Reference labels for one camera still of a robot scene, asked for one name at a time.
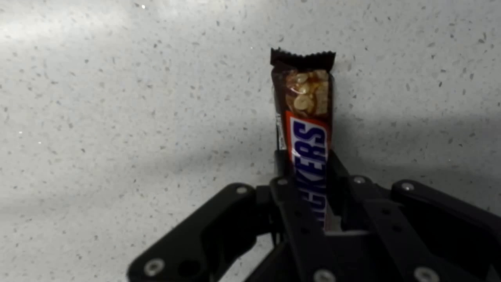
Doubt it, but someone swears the brown Snickers bar packet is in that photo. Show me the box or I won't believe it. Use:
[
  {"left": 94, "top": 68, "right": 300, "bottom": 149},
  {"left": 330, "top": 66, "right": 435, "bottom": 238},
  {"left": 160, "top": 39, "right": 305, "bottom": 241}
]
[{"left": 269, "top": 47, "right": 336, "bottom": 229}]

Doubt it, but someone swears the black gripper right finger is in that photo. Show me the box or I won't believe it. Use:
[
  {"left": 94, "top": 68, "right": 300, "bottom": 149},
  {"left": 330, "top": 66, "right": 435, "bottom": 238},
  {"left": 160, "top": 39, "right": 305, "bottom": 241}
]
[{"left": 326, "top": 151, "right": 501, "bottom": 282}]

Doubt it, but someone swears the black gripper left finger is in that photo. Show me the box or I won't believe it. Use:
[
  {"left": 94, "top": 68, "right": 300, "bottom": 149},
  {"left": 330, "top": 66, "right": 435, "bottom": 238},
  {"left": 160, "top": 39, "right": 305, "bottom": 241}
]
[{"left": 127, "top": 149, "right": 341, "bottom": 282}]

